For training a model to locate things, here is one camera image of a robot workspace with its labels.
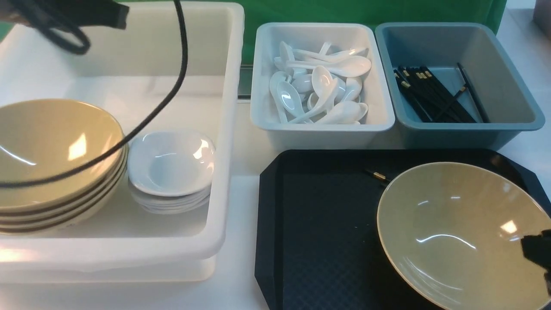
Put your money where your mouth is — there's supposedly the pile of white spoons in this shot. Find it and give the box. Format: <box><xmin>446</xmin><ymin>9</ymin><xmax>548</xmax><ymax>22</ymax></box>
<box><xmin>268</xmin><ymin>41</ymin><xmax>372</xmax><ymax>125</ymax></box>

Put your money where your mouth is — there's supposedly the white ceramic soup spoon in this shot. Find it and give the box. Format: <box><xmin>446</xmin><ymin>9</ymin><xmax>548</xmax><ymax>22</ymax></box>
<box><xmin>289</xmin><ymin>65</ymin><xmax>339</xmax><ymax>124</ymax></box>

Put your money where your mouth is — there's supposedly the single black chopstick in bin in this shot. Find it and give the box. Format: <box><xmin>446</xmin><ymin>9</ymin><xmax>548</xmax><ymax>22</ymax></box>
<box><xmin>457</xmin><ymin>62</ymin><xmax>490</xmax><ymax>123</ymax></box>

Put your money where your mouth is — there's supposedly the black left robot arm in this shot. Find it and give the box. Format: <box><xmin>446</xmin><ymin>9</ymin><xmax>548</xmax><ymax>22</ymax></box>
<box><xmin>1</xmin><ymin>0</ymin><xmax>130</xmax><ymax>29</ymax></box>

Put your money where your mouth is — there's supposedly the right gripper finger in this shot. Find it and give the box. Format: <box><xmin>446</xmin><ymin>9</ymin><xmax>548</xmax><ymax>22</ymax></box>
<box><xmin>521</xmin><ymin>229</ymin><xmax>551</xmax><ymax>271</ymax></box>

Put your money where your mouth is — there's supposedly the white square sauce dish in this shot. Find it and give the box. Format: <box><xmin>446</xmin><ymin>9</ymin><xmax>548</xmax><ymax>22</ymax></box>
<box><xmin>127</xmin><ymin>129</ymin><xmax>216</xmax><ymax>197</ymax></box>

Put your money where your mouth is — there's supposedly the stack of white dishes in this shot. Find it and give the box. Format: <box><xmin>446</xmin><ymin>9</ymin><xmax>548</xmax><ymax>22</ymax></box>
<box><xmin>127</xmin><ymin>180</ymin><xmax>212</xmax><ymax>214</ymax></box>

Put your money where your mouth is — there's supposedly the stacked beige bowl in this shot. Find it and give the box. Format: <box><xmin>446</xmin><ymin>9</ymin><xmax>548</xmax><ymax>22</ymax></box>
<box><xmin>0</xmin><ymin>146</ymin><xmax>128</xmax><ymax>224</ymax></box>
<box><xmin>1</xmin><ymin>153</ymin><xmax>127</xmax><ymax>231</ymax></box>
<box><xmin>0</xmin><ymin>99</ymin><xmax>124</xmax><ymax>213</ymax></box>
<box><xmin>0</xmin><ymin>167</ymin><xmax>127</xmax><ymax>236</ymax></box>

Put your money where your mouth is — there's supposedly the green backdrop cloth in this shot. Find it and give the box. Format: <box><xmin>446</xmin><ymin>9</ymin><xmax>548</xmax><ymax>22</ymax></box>
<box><xmin>121</xmin><ymin>0</ymin><xmax>508</xmax><ymax>65</ymax></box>

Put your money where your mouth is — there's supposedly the bottom stacked beige bowl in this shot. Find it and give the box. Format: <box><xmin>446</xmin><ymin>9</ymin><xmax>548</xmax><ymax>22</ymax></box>
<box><xmin>0</xmin><ymin>167</ymin><xmax>127</xmax><ymax>236</ymax></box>

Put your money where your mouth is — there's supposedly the beige noodle bowl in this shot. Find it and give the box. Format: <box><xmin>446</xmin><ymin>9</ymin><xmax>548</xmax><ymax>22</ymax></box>
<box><xmin>377</xmin><ymin>161</ymin><xmax>550</xmax><ymax>310</ymax></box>

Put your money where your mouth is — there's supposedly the black chopstick gold band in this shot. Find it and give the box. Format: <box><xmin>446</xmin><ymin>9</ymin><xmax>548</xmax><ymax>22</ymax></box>
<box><xmin>364</xmin><ymin>169</ymin><xmax>392</xmax><ymax>184</ymax></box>

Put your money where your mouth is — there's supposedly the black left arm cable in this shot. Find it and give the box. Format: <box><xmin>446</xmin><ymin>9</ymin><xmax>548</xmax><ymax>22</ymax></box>
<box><xmin>0</xmin><ymin>0</ymin><xmax>189</xmax><ymax>189</ymax></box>

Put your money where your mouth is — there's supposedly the top stacked beige bowl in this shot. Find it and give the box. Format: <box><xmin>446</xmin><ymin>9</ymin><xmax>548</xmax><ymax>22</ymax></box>
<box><xmin>0</xmin><ymin>99</ymin><xmax>124</xmax><ymax>213</ymax></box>

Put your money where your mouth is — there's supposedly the bundle of black chopsticks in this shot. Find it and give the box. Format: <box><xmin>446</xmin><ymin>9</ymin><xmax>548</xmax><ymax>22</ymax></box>
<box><xmin>393</xmin><ymin>66</ymin><xmax>478</xmax><ymax>124</ymax></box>

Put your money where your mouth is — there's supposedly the large white plastic tub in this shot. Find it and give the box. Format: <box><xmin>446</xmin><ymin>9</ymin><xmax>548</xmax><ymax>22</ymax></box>
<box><xmin>1</xmin><ymin>1</ymin><xmax>245</xmax><ymax>284</ymax></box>

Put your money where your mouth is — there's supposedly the black serving tray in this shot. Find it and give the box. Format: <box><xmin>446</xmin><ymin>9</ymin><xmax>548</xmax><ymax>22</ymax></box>
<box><xmin>254</xmin><ymin>149</ymin><xmax>550</xmax><ymax>310</ymax></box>

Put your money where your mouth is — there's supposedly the white spoon bin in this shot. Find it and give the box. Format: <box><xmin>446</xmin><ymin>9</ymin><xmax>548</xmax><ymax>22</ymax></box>
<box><xmin>250</xmin><ymin>23</ymin><xmax>395</xmax><ymax>151</ymax></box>

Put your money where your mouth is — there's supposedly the grey-blue chopstick bin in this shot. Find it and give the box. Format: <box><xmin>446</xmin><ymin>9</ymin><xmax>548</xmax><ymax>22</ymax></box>
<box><xmin>375</xmin><ymin>23</ymin><xmax>545</xmax><ymax>150</ymax></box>

